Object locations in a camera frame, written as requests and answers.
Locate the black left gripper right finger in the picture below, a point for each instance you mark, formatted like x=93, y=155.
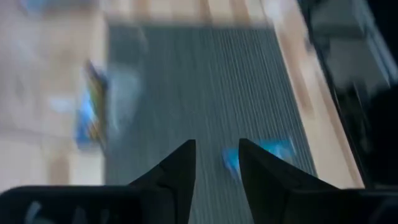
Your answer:
x=267, y=193

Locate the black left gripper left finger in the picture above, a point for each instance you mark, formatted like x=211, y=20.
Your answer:
x=177, y=186

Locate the dark blue Chewy granola bar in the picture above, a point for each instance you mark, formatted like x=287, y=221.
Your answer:
x=93, y=118

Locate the blue red-ended granola bar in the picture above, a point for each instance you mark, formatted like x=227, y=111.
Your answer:
x=276, y=149

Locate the grey woven table mat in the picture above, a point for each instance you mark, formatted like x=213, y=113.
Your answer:
x=202, y=93

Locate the clear plastic bin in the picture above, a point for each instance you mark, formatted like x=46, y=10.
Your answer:
x=124, y=93

